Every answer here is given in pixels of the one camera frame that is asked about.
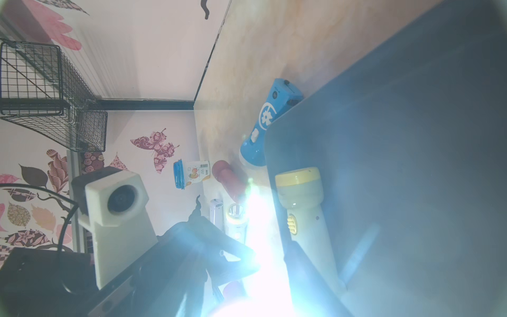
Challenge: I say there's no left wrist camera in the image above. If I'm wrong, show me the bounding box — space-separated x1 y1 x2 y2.
71 166 158 289

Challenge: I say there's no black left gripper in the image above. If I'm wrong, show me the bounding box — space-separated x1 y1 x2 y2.
84 221 260 316

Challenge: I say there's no blue white flashlight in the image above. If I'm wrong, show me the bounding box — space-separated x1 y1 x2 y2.
240 78 304 168

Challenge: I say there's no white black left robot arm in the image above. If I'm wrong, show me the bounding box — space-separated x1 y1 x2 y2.
1 222 259 316

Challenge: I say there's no blue lidded snack cup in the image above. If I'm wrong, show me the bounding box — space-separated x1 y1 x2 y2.
173 160 211 190

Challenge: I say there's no red flashlight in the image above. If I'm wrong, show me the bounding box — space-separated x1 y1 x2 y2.
222 281 247 301
211 160 246 203

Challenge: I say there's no black wire basket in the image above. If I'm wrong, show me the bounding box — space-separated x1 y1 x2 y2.
1 39 108 152

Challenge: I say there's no green yellow flashlight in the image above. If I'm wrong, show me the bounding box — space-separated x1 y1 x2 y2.
275 167 346 297

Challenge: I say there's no blue plastic tray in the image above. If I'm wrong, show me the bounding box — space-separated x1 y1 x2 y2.
265 1 506 316

